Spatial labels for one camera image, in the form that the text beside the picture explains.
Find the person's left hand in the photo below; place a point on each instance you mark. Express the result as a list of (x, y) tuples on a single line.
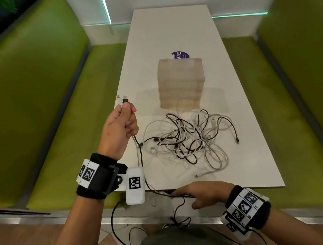
[(116, 132)]

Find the person's right hand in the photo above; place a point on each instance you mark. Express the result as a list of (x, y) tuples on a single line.
[(207, 191)]

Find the person's right thumb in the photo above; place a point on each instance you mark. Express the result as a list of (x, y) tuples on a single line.
[(199, 204)]

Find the person's left fingers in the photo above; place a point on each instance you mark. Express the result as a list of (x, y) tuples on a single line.
[(131, 121)]

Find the person's right forearm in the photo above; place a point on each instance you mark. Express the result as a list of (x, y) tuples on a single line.
[(301, 227)]

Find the person's left forearm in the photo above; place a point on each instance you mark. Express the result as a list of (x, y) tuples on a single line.
[(75, 235)]

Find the black marker wristband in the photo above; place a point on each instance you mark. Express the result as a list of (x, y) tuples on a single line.
[(247, 208), (98, 176)]

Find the wooden block tower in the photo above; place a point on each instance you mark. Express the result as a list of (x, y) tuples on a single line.
[(181, 80)]

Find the purple round sticker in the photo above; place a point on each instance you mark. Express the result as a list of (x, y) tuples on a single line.
[(181, 54)]

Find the green upholstered bench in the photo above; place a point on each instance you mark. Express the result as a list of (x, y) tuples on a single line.
[(301, 96), (30, 98)]

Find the teal light strip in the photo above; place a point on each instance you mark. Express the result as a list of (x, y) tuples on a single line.
[(239, 15)]

